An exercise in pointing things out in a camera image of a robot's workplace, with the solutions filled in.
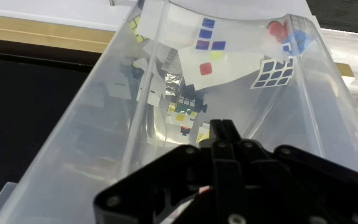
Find white box with colour squares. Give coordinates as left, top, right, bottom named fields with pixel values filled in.
left=178, top=16, right=271, bottom=92

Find clear storage box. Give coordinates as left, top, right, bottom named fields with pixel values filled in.
left=0, top=0, right=358, bottom=224

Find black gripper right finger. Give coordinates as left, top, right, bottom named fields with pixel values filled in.
left=240, top=139, right=358, bottom=224

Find black yellow puzzle cube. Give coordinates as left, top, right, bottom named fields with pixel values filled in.
left=165, top=84, right=207, bottom=135

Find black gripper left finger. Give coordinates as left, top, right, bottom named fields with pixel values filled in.
left=93, top=144, right=209, bottom=224

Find red blue puzzle cube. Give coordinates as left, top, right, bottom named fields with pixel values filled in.
left=267, top=20, right=311, bottom=56

